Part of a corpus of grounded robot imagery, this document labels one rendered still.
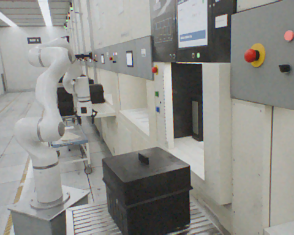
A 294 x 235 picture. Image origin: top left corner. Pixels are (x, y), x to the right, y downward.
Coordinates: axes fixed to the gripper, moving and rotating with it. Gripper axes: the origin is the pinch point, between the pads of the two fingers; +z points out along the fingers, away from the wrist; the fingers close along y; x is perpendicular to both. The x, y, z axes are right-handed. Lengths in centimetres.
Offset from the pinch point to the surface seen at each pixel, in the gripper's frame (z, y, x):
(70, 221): 25, 18, -79
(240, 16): -53, 87, -86
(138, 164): 0, 49, -78
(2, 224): 101, -100, 31
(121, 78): -20, -1, 123
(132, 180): 0, 49, -92
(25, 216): 27, -7, -71
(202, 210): 25, 75, -69
